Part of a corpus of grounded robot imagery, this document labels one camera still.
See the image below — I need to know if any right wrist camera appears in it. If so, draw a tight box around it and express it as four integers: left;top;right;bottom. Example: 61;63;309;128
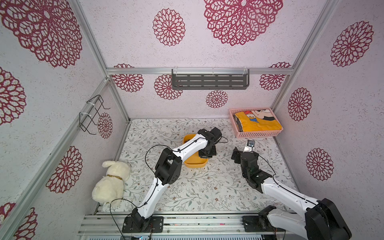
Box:
244;140;256;153

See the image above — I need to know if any pink plastic basket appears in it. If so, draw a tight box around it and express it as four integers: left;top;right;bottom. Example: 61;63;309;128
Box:
229;107;284;138

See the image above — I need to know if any black wire wall rack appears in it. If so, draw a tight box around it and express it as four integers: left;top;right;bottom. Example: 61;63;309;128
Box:
78;95;110;135

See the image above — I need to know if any yellow cartoon folded shirt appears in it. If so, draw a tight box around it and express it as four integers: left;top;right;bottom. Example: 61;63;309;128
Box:
234;109;282;132

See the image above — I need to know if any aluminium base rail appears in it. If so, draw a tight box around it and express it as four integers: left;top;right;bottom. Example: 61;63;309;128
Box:
77;212;301;238

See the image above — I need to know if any white plush toy dog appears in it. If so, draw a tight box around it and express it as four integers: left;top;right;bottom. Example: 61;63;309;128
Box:
92;161;131;208

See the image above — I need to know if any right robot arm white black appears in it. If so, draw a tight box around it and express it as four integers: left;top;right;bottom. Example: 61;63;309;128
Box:
231;146;352;240

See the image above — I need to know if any yellow plastic storage box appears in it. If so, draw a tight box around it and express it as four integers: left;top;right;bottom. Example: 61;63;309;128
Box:
183;134;208;169

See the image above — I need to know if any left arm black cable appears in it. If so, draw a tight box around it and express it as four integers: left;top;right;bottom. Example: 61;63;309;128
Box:
109;144;173;240

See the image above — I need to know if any grey wall shelf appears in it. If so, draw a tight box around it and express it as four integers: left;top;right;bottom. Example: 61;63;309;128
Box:
171;70;250;90

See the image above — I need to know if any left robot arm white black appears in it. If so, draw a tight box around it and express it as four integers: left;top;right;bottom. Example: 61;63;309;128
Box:
122;128;222;234

